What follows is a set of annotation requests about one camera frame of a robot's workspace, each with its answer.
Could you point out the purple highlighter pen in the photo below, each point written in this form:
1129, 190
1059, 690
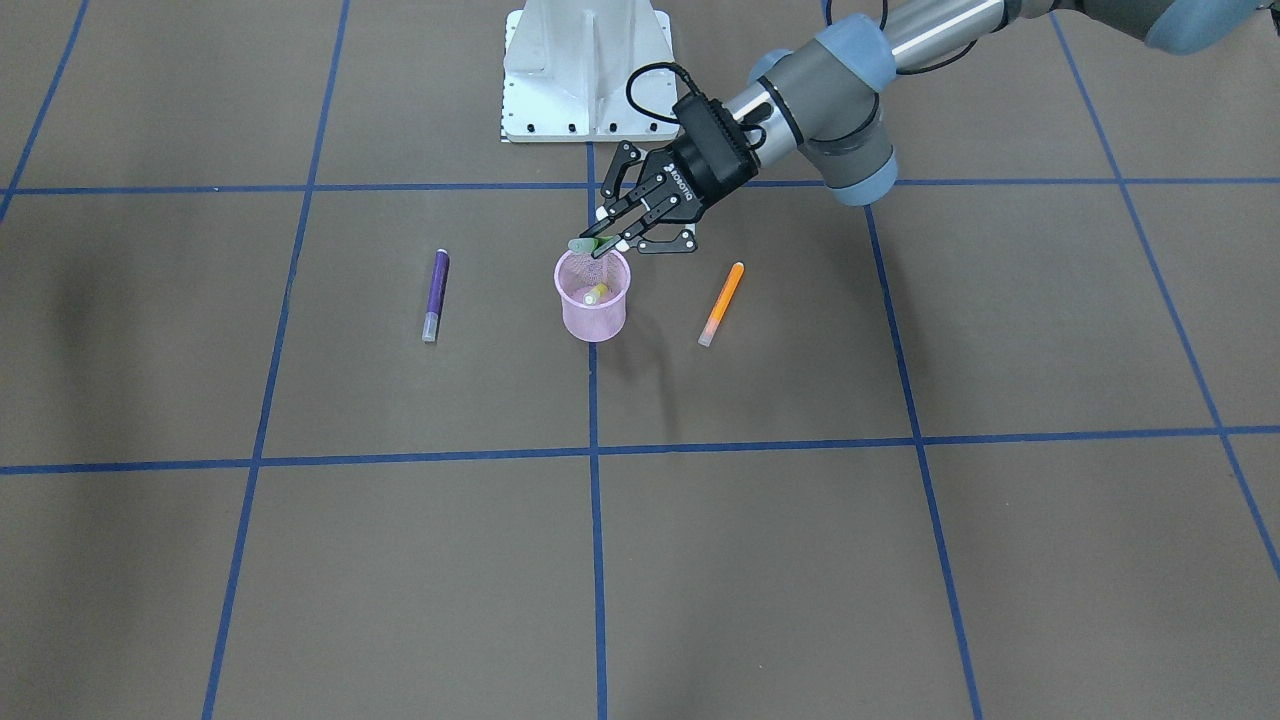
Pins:
436, 296

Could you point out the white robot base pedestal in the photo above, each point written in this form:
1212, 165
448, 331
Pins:
566, 66

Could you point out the pink mesh pen holder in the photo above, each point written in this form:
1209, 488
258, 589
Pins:
573, 275

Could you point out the yellow highlighter pen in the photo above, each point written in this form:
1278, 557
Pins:
596, 295

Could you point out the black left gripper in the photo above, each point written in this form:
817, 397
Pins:
706, 181

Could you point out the orange highlighter pen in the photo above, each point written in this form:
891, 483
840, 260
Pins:
720, 306

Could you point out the green highlighter pen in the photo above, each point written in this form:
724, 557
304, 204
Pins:
589, 245

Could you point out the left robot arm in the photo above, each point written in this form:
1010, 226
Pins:
824, 101

